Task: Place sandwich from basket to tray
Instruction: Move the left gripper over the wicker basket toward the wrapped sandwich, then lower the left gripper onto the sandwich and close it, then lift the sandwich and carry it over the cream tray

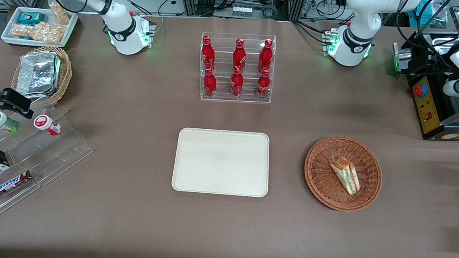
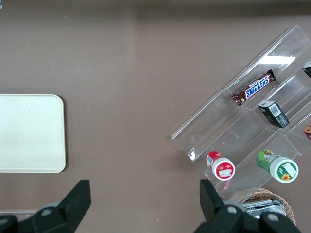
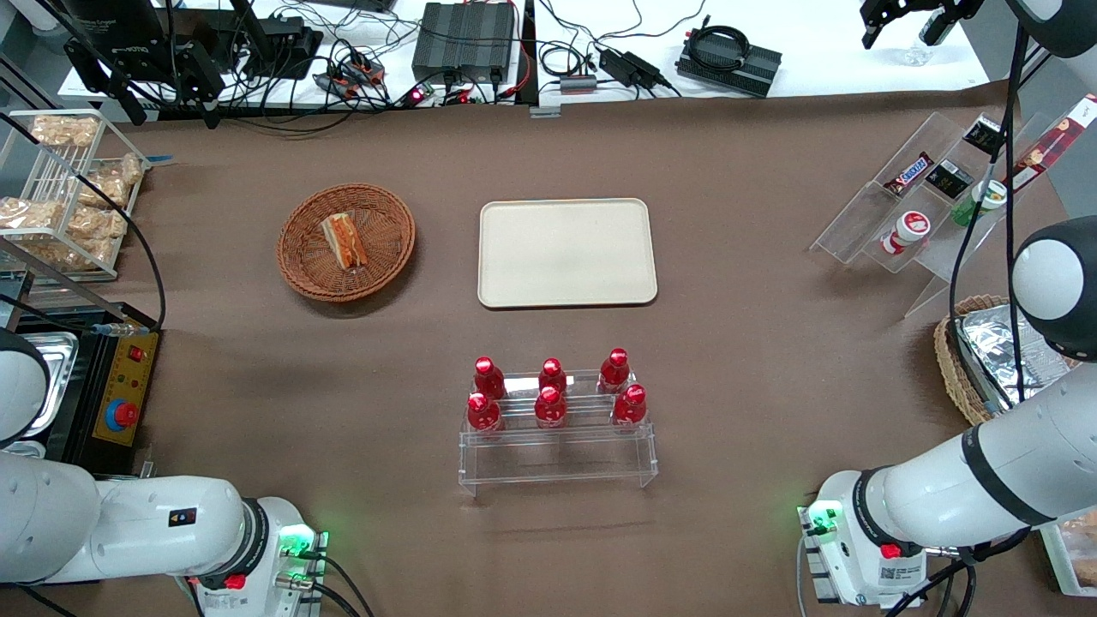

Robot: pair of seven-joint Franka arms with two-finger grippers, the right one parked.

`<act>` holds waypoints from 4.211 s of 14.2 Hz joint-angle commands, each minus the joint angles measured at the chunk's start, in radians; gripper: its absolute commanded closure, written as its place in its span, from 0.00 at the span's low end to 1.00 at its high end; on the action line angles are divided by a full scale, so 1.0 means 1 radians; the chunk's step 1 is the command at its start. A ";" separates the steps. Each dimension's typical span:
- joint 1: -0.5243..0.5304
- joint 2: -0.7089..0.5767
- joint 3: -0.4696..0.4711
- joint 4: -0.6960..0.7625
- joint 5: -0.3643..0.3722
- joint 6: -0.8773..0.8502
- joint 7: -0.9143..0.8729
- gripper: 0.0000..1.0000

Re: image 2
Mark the woven wicker basket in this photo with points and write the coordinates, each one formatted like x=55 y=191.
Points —
x=286 y=202

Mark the red cup with white lid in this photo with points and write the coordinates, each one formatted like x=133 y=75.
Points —
x=222 y=168

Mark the Snickers chocolate bar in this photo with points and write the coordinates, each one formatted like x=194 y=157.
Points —
x=255 y=88

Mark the silver foil packet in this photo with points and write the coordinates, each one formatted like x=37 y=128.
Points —
x=260 y=206

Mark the cream plastic tray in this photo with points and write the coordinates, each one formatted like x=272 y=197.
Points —
x=29 y=133

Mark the green cup with white lid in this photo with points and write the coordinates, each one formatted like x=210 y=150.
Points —
x=281 y=167

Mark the black package with white print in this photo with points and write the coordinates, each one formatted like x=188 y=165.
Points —
x=308 y=70

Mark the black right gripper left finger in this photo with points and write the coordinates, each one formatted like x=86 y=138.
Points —
x=60 y=216

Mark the clear acrylic display organizer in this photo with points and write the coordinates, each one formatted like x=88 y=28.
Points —
x=218 y=121

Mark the orange and brown snack package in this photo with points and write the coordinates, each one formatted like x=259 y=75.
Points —
x=308 y=132

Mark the black box with barcode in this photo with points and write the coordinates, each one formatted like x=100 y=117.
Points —
x=273 y=114

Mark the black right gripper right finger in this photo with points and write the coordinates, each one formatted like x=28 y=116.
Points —
x=218 y=218

